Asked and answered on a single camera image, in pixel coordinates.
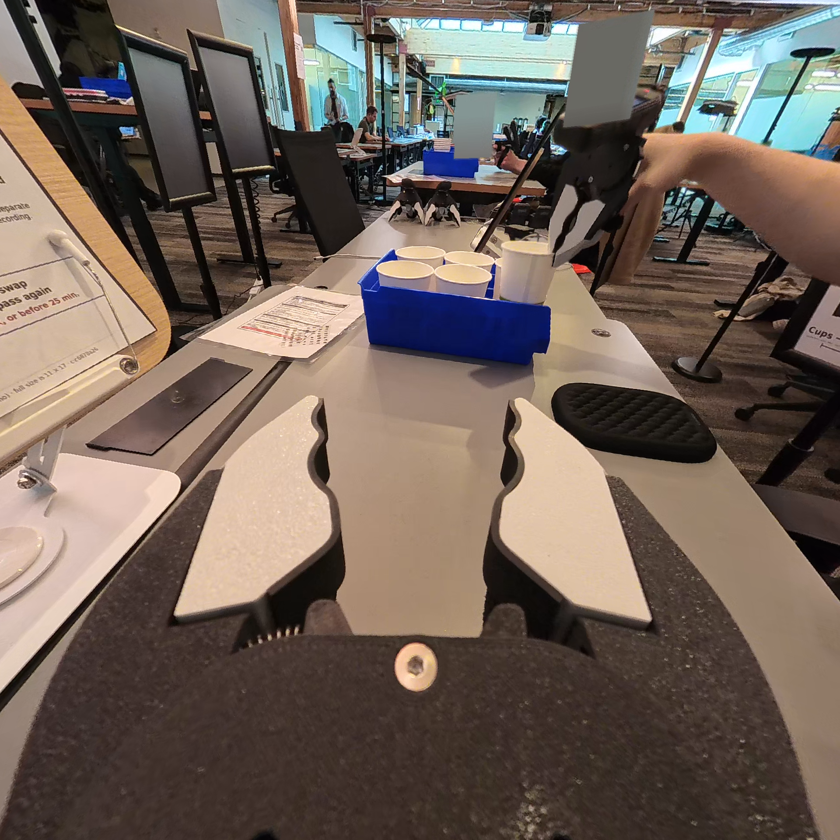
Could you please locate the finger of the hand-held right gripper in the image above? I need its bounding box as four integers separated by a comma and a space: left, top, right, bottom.
548, 185, 581, 266
555, 200, 607, 267

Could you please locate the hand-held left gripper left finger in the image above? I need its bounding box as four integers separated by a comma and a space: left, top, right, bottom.
172, 395, 343, 636

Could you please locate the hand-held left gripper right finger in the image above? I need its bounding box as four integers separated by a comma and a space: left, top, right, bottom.
491, 398, 654, 643

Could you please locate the blue plastic bin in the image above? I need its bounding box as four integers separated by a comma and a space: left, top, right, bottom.
357, 252, 552, 366
423, 147, 480, 179

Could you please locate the person's right forearm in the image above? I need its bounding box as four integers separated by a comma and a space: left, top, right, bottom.
702, 133, 840, 283

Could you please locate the person's right hand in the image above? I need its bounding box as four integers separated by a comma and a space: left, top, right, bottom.
632, 131, 711, 199

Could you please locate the tan jacket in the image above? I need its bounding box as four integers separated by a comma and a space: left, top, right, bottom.
600, 187, 667, 286

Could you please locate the black wrist rest pad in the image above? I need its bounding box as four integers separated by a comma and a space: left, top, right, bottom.
551, 382, 718, 464

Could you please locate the idle black white gripper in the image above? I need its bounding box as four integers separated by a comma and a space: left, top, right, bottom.
423, 182, 462, 228
388, 178, 425, 225

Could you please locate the black flat plate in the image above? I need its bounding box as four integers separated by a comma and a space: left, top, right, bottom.
87, 357, 254, 456

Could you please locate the white stand base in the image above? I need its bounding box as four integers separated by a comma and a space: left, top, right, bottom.
0, 430, 182, 693

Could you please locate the black floor lamp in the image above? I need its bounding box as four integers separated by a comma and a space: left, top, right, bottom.
672, 46, 836, 383
365, 31, 399, 198

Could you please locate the laminated paper sheet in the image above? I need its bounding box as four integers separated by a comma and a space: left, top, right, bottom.
197, 286, 366, 362

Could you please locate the beige cloth heap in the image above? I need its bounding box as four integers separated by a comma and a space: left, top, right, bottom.
715, 276, 805, 322

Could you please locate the black office chair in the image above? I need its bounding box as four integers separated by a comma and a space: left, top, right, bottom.
270, 125, 367, 258

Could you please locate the framed floor sign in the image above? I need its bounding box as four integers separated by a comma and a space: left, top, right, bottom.
769, 276, 840, 376

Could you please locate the wooden instruction board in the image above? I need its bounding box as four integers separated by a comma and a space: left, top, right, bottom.
0, 77, 173, 468

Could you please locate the black framed sign easel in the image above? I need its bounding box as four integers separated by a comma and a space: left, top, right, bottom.
187, 29, 283, 270
117, 26, 227, 319

